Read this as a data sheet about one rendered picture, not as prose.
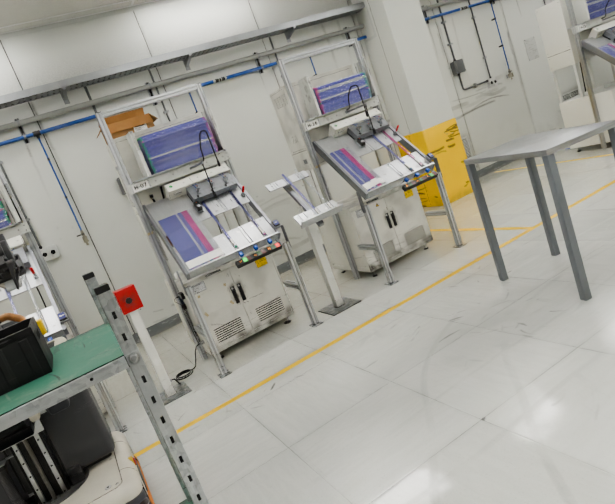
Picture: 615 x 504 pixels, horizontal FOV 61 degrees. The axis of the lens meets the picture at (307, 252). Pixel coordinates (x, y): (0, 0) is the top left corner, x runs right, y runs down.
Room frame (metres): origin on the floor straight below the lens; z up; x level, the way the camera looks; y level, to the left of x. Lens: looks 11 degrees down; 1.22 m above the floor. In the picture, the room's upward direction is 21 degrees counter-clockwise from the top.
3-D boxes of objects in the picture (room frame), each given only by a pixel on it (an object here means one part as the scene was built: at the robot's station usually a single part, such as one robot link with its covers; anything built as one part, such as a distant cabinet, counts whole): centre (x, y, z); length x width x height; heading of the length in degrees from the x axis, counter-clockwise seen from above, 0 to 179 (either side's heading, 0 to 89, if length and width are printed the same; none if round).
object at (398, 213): (4.41, -0.71, 0.65); 1.01 x 0.73 x 1.29; 24
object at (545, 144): (2.83, -1.38, 0.40); 0.70 x 0.45 x 0.80; 13
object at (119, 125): (4.13, 0.82, 1.82); 0.68 x 0.30 x 0.20; 114
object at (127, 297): (3.27, 1.17, 0.39); 0.24 x 0.24 x 0.78; 24
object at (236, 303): (3.99, 0.70, 0.31); 0.70 x 0.65 x 0.62; 114
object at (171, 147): (3.90, 0.60, 1.52); 0.51 x 0.13 x 0.27; 114
